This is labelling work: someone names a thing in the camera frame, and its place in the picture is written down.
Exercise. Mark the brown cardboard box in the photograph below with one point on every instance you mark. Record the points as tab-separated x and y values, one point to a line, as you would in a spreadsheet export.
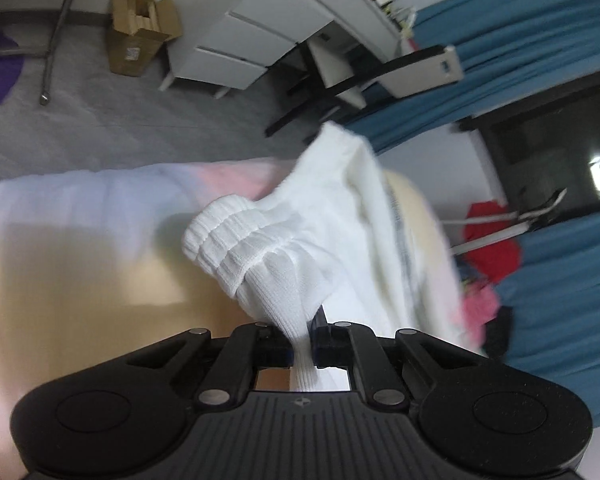
136	30

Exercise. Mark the dark window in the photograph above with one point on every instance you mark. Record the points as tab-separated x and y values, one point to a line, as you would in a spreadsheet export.
545	150

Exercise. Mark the metal pole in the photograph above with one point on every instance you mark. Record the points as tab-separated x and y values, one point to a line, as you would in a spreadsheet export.
55	40

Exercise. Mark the black cloth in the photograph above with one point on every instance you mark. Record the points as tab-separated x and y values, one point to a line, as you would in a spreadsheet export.
499	330

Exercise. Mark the white knit sweater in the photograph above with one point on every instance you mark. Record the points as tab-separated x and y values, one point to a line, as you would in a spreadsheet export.
290	240

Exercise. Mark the white desk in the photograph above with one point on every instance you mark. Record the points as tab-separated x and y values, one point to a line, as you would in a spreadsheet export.
345	5

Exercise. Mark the red cloth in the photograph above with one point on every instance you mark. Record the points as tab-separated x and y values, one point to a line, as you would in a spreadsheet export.
495	255

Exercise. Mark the pink cloth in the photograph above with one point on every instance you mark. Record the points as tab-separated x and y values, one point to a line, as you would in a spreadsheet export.
480	307

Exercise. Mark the white metal stand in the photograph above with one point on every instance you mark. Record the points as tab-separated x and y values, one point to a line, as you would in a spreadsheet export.
500	235

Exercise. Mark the white drawer cabinet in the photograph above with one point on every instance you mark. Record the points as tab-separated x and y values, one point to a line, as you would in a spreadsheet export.
230	35

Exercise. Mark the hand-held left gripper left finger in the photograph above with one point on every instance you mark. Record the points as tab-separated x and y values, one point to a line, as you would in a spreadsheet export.
279	354

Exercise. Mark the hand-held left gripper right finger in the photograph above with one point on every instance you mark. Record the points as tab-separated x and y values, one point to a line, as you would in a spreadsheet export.
323	351

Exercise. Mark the blue curtain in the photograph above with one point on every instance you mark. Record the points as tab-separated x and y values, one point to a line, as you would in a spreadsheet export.
570	310
520	35

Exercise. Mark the pastel tie-dye bed sheet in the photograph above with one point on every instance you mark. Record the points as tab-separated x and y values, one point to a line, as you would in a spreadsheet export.
80	260

